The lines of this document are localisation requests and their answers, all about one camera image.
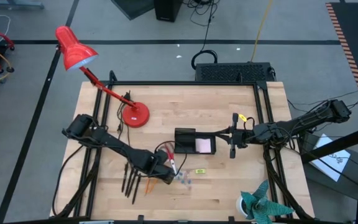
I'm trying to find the black tower box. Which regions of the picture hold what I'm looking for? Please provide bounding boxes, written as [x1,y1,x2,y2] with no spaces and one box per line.
[153,0,183,22]

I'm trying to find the black metal stand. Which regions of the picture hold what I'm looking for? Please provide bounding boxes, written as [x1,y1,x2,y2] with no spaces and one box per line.
[300,121,358,224]

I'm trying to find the grey metal base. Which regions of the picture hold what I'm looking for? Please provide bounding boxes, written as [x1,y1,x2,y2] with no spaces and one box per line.
[0,0,45,10]

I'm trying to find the black lamp cable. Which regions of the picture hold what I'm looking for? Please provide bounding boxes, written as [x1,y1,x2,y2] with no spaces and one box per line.
[116,89,134,156]

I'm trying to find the black pen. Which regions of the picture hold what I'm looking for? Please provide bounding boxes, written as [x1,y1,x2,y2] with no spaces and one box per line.
[127,170,139,198]
[125,167,135,197]
[131,174,142,205]
[121,161,129,194]

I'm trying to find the white printed paper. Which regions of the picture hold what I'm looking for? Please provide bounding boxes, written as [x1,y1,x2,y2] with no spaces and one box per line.
[309,133,352,183]

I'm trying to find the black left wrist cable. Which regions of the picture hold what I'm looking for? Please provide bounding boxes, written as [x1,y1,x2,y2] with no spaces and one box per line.
[153,140,188,171]

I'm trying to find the black mesh desk organizer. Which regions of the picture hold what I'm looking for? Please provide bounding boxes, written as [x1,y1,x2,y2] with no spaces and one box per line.
[174,127,217,156]

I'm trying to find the pink sticky note pad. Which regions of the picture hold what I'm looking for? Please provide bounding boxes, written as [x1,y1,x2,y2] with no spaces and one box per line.
[195,138,212,154]

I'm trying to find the teal artificial plant white pot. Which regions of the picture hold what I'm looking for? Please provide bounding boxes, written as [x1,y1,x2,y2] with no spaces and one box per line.
[236,179,295,224]

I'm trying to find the red desk lamp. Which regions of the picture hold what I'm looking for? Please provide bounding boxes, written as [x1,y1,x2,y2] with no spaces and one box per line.
[54,26,151,129]

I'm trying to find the dark angled panel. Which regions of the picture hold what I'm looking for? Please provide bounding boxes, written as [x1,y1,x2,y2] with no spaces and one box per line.
[110,0,155,21]

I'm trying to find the black metal table frame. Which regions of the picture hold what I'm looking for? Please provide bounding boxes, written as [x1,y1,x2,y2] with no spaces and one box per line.
[50,70,315,224]

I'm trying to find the black mat orange stripes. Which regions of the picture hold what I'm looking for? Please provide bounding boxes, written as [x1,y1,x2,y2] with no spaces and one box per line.
[325,2,358,99]

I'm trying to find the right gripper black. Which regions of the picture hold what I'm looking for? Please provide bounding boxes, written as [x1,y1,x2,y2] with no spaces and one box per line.
[212,113,259,159]

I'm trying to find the black mesh computer case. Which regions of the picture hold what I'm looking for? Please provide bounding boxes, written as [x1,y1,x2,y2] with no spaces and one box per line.
[195,62,276,83]

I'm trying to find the red-handled scissors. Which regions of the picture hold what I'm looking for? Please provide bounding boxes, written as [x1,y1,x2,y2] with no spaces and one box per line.
[163,142,178,175]

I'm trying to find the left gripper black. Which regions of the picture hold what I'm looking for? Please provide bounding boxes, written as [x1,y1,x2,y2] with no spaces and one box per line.
[141,151,177,185]

